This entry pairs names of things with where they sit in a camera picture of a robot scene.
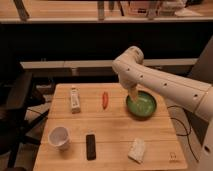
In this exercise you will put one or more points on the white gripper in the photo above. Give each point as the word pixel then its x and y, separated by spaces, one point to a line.
pixel 130 85

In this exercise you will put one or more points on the red chili pepper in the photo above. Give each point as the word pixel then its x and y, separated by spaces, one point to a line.
pixel 105 100

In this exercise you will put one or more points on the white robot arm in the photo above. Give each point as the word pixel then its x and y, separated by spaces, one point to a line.
pixel 194 96

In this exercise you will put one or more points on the green bowl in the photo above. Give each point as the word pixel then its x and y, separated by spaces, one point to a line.
pixel 144 107

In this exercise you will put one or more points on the white folded cloth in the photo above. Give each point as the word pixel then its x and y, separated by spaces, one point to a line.
pixel 137 150

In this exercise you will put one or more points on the black remote control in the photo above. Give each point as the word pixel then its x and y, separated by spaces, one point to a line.
pixel 90 147

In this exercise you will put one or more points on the white paper cup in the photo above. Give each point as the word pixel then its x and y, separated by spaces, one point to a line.
pixel 59 138

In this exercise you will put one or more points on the grey metal shelf rail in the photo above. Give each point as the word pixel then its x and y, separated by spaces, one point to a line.
pixel 177 66

